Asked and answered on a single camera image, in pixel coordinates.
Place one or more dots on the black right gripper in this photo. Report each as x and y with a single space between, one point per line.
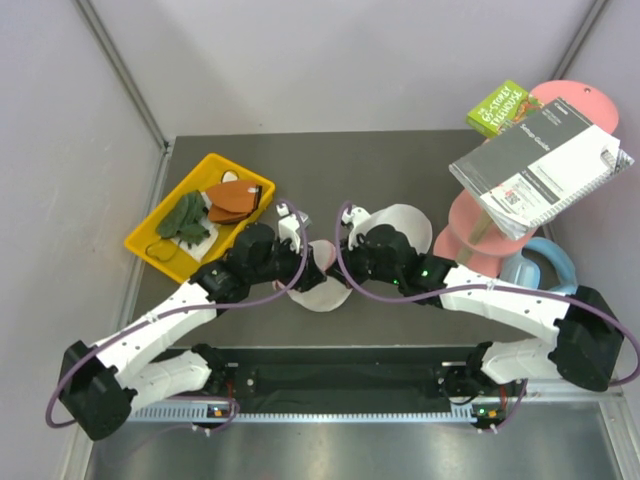
350 257

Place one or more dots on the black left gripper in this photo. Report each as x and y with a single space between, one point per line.
311 275

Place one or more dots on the pink-zippered round laundry bag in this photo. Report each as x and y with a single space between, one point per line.
327 295

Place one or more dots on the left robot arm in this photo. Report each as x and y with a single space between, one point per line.
103 384

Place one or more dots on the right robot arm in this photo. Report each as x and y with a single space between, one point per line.
572 337

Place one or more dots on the white mesh laundry bag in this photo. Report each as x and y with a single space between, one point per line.
408 220

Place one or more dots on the orange bra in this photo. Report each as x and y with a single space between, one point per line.
233 201

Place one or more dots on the green bra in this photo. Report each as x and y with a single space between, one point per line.
183 224

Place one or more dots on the yellow plastic tray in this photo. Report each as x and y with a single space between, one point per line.
207 173

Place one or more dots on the pink tiered stand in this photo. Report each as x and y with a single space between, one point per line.
470 236

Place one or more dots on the blue headphones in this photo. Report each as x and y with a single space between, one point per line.
541 262

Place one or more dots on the grey setup guide booklet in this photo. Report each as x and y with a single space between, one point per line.
526 176

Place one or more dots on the green treehouse book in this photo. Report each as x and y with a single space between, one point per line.
504 107

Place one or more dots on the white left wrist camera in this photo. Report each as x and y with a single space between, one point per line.
290 225

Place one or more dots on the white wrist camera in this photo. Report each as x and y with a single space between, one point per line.
290 225
357 221

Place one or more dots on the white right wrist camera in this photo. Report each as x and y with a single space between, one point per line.
357 221

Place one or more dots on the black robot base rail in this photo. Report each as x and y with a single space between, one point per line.
347 380

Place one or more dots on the grey aluminium corner post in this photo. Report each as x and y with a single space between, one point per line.
106 44

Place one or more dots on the right aluminium corner post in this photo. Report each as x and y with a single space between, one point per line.
586 26

